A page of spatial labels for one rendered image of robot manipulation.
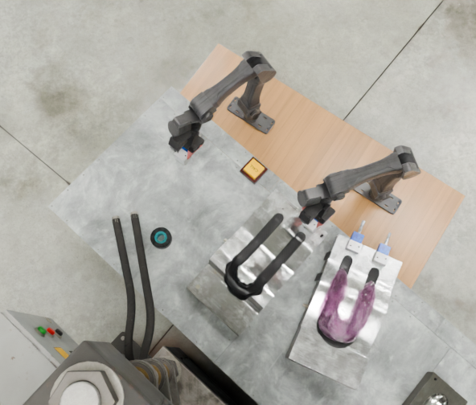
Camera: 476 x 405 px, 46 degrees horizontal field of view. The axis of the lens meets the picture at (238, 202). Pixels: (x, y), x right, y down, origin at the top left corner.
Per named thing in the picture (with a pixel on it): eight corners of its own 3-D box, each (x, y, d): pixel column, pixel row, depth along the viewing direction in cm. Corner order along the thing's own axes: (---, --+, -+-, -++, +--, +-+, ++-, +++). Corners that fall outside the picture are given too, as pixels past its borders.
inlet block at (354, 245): (356, 219, 216) (359, 216, 211) (367, 225, 216) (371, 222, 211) (343, 250, 213) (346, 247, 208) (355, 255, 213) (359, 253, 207)
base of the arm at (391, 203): (400, 210, 212) (408, 196, 214) (354, 182, 215) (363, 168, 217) (393, 215, 220) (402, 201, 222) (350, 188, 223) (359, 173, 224)
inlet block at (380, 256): (382, 231, 215) (386, 228, 210) (394, 236, 215) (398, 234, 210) (370, 262, 212) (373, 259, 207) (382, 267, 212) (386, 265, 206)
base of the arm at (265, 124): (268, 127, 220) (277, 113, 221) (226, 100, 222) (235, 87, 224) (266, 135, 228) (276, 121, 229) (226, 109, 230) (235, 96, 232)
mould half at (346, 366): (335, 236, 217) (342, 231, 207) (398, 264, 215) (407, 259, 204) (285, 357, 205) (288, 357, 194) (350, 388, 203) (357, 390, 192)
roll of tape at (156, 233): (174, 231, 216) (174, 230, 213) (168, 251, 214) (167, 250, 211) (154, 227, 216) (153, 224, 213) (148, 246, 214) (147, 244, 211)
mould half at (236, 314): (273, 194, 221) (276, 185, 208) (324, 238, 217) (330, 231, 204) (187, 289, 210) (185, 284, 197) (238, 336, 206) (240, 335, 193)
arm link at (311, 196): (302, 214, 188) (316, 202, 177) (294, 190, 190) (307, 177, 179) (332, 206, 192) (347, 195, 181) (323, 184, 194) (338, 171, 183)
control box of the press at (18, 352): (117, 325, 284) (12, 298, 142) (161, 366, 280) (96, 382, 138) (86, 357, 280) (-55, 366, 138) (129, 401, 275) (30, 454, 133)
